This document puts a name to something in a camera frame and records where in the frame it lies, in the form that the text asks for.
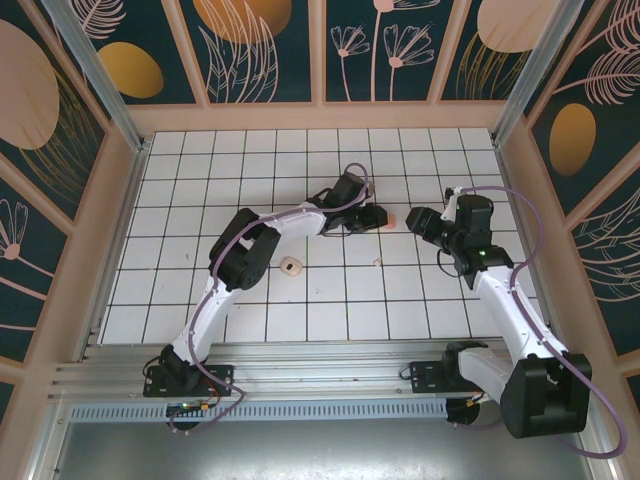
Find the pink earbud charging case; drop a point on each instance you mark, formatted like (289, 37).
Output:
(393, 220)

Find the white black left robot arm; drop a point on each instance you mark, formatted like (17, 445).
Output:
(210, 320)

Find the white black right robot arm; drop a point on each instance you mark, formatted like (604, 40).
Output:
(515, 320)

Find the grey sheet metal panel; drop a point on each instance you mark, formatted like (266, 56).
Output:
(320, 450)

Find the aluminium frame post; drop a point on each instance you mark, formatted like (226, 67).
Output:
(100, 80)
(530, 75)

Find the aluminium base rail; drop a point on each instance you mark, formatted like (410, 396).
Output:
(320, 372)

